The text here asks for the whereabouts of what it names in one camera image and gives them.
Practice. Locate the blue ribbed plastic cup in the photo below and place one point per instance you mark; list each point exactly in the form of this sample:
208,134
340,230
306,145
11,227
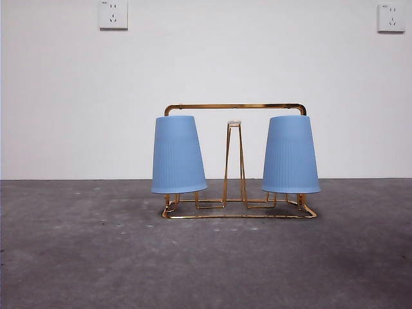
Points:
289,154
178,157

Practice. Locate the white wall socket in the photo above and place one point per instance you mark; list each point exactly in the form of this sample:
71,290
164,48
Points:
391,18
113,16

